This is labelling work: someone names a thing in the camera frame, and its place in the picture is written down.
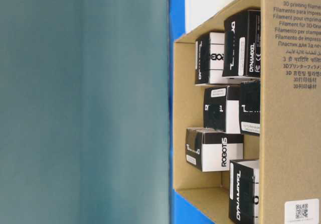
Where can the black white Dynamixel box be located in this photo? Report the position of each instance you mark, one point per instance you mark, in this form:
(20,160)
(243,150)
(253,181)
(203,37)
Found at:
(244,191)
(221,108)

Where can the black Dynamixel box upright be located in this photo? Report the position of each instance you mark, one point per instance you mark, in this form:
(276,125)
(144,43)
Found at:
(242,50)

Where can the black white Robotis box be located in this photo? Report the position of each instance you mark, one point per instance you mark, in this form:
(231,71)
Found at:
(209,62)
(209,150)

